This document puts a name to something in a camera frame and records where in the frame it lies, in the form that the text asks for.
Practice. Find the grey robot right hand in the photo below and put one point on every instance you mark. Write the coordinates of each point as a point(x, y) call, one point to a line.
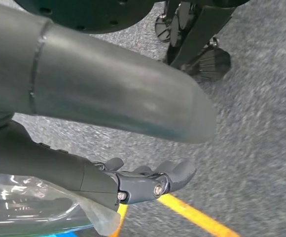
point(96, 81)

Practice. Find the black wheeled chair base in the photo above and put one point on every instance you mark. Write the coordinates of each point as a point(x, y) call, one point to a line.
point(199, 39)

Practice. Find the clear plastic cover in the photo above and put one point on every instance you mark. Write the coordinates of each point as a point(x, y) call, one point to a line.
point(34, 209)

